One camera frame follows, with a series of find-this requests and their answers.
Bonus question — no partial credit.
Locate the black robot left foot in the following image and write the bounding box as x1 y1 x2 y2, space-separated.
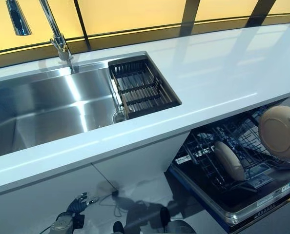
113 220 125 234

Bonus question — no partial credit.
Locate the chrome kitchen faucet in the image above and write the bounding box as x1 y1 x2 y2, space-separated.
5 0 74 74

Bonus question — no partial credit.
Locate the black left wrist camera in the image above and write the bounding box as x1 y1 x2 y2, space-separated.
72 214 86 229

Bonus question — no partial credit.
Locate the stainless steel sink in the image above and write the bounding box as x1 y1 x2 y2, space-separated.
0 50 183 160

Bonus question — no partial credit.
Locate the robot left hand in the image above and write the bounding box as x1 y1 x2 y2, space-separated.
66 192 100 215

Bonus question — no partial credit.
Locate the dishwasher lower wire rack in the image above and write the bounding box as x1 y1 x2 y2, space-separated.
176 116 286 191

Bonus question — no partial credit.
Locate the black dishwasher door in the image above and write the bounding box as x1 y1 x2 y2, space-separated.
166 157 290 225

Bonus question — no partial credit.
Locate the dishwasher wire rack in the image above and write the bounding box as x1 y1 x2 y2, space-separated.
246 108 267 127
176 116 286 191

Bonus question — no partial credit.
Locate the black and steel dish rack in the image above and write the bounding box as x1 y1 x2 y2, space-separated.
107 55 183 120

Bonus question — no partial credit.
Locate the black robot right foot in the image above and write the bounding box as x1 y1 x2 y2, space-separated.
159 206 172 227

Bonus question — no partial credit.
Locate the white cabinet door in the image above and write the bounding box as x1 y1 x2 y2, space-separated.
91 132 191 191
0 162 118 234

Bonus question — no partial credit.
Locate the cream round plate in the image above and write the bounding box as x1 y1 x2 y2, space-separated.
258 105 290 161
213 141 247 182

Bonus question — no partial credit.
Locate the yellow window with dark frame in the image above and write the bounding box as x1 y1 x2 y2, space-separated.
0 0 290 58

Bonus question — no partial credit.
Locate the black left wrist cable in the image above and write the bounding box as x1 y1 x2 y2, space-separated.
38 223 53 234

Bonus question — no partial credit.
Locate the black robot foot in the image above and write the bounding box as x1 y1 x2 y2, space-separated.
113 220 125 234
159 206 172 227

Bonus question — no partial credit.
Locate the black floor plug with cable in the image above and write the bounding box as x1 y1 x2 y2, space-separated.
98 189 126 218

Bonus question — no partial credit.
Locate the dishwasher upper wire rack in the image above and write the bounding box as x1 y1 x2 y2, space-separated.
246 108 267 127

